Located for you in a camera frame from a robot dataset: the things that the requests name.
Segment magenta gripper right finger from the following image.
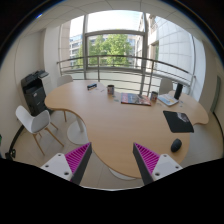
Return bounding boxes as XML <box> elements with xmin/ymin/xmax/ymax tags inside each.
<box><xmin>133</xmin><ymin>143</ymin><xmax>182</xmax><ymax>185</ymax></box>

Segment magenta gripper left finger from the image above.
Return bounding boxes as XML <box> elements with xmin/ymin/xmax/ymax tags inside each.
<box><xmin>41</xmin><ymin>143</ymin><xmax>92</xmax><ymax>185</ymax></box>

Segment black computer mouse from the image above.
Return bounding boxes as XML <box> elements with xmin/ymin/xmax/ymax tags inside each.
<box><xmin>171</xmin><ymin>139</ymin><xmax>182</xmax><ymax>152</ymax></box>

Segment black mouse pad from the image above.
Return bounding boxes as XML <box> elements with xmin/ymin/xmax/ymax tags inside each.
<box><xmin>163</xmin><ymin>111</ymin><xmax>194</xmax><ymax>133</ymax></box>

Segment white chair wooden legs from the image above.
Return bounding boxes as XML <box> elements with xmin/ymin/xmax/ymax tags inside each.
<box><xmin>15</xmin><ymin>106</ymin><xmax>63</xmax><ymax>151</ymax></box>

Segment wooden curved table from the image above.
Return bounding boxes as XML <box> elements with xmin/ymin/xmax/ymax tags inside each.
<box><xmin>45</xmin><ymin>80</ymin><xmax>209</xmax><ymax>178</ymax></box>

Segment patterned can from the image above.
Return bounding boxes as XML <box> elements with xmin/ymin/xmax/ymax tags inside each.
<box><xmin>150</xmin><ymin>91</ymin><xmax>158</xmax><ymax>102</ymax></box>

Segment colourful magazine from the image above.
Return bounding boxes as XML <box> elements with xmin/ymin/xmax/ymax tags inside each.
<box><xmin>121</xmin><ymin>93</ymin><xmax>151</xmax><ymax>106</ymax></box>

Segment white chair far right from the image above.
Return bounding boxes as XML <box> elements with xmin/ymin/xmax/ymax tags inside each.
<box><xmin>159</xmin><ymin>78</ymin><xmax>173</xmax><ymax>94</ymax></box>

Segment black upright device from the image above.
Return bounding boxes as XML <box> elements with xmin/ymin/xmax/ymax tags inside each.
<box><xmin>174</xmin><ymin>83</ymin><xmax>183</xmax><ymax>100</ymax></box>

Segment white chair far left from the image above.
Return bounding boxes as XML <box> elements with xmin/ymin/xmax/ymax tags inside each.
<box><xmin>57</xmin><ymin>75</ymin><xmax>73</xmax><ymax>86</ymax></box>

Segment dark mug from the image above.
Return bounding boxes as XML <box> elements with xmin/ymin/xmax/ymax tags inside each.
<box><xmin>107</xmin><ymin>85</ymin><xmax>114</xmax><ymax>95</ymax></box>

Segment black office printer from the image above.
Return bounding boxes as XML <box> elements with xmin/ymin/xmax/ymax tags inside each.
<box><xmin>21</xmin><ymin>70</ymin><xmax>49</xmax><ymax>116</ymax></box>

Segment metal window railing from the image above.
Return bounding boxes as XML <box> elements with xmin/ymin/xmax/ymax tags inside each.
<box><xmin>57</xmin><ymin>55</ymin><xmax>193</xmax><ymax>95</ymax></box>

